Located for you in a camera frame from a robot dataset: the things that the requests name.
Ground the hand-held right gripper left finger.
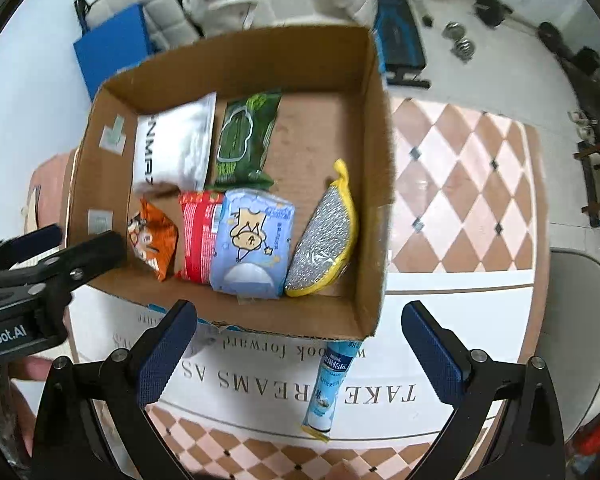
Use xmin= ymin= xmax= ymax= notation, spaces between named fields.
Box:
xmin=30 ymin=300 xmax=199 ymax=480

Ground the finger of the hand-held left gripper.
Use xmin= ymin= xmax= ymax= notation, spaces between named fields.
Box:
xmin=0 ymin=231 xmax=127 ymax=313
xmin=0 ymin=224 xmax=64 ymax=283

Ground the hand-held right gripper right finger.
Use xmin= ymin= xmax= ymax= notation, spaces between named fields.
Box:
xmin=401 ymin=300 xmax=567 ymax=480

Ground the blue white stick packet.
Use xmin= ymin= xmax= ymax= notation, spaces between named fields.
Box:
xmin=301 ymin=341 xmax=363 ymax=442

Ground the brown cardboard box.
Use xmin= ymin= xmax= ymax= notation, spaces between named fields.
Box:
xmin=66 ymin=24 xmax=395 ymax=341

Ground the person's left hand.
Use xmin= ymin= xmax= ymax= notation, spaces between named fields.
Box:
xmin=7 ymin=357 xmax=54 ymax=456

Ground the pink stool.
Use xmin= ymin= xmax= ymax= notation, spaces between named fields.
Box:
xmin=27 ymin=152 xmax=78 ymax=236

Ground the orange snack packet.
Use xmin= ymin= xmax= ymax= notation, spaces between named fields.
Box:
xmin=126 ymin=197 xmax=180 ymax=282

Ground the red snack packet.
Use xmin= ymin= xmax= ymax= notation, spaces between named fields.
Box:
xmin=175 ymin=190 xmax=226 ymax=285

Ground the white plastic packet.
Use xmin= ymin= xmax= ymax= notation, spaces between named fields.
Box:
xmin=132 ymin=92 xmax=217 ymax=193

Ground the blue cartoon tissue packet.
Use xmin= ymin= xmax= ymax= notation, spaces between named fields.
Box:
xmin=210 ymin=188 xmax=296 ymax=298

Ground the grey chair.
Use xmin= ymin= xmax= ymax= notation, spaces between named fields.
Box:
xmin=522 ymin=247 xmax=600 ymax=441

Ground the silver yellow-rimmed scrubbing sponge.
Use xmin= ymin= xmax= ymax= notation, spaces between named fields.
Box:
xmin=284 ymin=159 xmax=359 ymax=298

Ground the green wet wipes packet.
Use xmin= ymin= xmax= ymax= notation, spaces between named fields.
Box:
xmin=207 ymin=90 xmax=283 ymax=192

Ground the blue flat cushion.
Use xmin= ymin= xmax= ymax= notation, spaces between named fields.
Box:
xmin=73 ymin=4 xmax=156 ymax=103

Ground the dark wooden stool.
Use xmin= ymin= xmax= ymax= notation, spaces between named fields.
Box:
xmin=574 ymin=135 xmax=600 ymax=226

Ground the white padded chair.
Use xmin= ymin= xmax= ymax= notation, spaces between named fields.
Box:
xmin=77 ymin=0 xmax=206 ymax=53

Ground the chrome dumbbell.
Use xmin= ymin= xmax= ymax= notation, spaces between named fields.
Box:
xmin=441 ymin=20 xmax=477 ymax=64

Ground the blue black weight bench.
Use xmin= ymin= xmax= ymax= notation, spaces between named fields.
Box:
xmin=372 ymin=0 xmax=431 ymax=88

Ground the black barbell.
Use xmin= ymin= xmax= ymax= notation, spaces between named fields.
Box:
xmin=472 ymin=0 xmax=600 ymax=73

